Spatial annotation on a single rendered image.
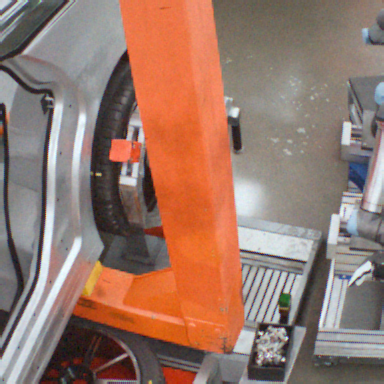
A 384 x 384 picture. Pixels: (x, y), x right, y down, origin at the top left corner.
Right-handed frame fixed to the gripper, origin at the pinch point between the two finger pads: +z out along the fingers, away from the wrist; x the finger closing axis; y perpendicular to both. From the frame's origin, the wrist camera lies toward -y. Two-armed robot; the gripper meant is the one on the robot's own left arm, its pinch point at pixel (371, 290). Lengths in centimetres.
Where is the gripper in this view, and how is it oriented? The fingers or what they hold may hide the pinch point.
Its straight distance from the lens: 193.0
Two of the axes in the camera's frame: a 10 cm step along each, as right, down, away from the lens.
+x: -8.5, -1.9, 4.8
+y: 2.3, 7.0, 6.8
